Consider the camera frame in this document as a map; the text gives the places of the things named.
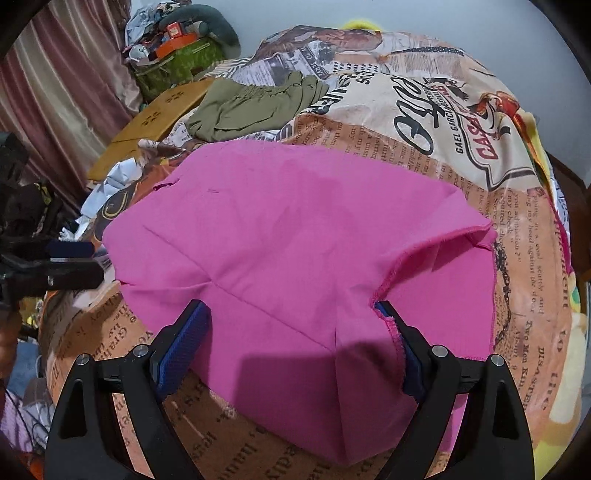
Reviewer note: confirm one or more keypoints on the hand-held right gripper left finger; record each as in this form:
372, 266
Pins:
184, 350

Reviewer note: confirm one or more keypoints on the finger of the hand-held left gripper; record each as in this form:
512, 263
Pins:
69, 249
55, 276

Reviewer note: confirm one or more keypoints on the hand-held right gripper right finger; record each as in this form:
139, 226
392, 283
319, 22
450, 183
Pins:
413, 369

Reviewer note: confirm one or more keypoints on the pink pants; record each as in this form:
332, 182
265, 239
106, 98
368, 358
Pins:
286, 258

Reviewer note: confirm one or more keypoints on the white crumpled cloth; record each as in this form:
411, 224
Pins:
115, 177

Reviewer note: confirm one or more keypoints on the striped curtain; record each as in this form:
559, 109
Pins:
60, 83

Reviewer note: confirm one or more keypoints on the wooden lap desk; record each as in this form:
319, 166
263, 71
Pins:
152, 120

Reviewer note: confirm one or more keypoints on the green patterned storage bag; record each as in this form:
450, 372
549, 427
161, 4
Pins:
184, 64

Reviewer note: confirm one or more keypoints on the orange box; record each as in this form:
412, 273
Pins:
178, 41

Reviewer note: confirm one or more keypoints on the olive green garment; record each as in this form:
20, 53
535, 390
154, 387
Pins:
249, 106

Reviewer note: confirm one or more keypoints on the printed blanket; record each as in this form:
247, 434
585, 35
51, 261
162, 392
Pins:
415, 115

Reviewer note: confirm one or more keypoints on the grey plush pillow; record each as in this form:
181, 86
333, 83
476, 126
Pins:
217, 25

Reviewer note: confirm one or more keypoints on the yellow foam tube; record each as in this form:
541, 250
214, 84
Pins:
362, 24

